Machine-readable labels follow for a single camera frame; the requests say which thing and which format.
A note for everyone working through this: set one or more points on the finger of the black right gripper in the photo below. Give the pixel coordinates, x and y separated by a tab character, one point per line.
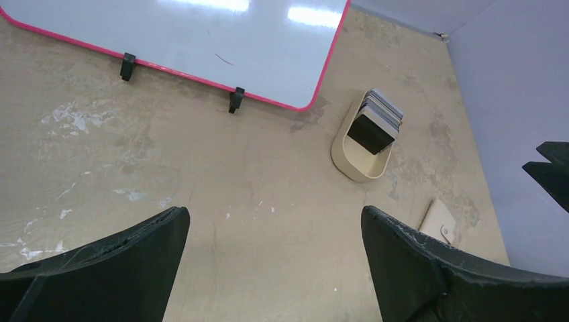
555	152
553	178

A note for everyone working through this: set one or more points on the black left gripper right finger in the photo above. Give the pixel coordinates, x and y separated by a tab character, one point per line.
419	278

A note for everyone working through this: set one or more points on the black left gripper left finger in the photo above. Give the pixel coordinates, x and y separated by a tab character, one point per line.
126	276

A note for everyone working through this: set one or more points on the beige card holder wallet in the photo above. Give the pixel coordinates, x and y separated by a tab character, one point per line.
438	222

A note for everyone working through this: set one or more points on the beige oval card tray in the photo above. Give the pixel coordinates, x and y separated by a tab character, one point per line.
351	158

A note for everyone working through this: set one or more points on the black whiteboard foot right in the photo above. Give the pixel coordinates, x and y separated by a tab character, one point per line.
235	99

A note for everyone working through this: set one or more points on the black whiteboard foot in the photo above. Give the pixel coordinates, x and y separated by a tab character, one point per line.
127	66
235	99

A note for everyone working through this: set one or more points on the black whiteboard foot left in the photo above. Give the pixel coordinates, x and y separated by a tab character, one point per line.
127	66

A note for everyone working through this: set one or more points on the pink framed whiteboard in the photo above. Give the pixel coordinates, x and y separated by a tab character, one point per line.
276	51

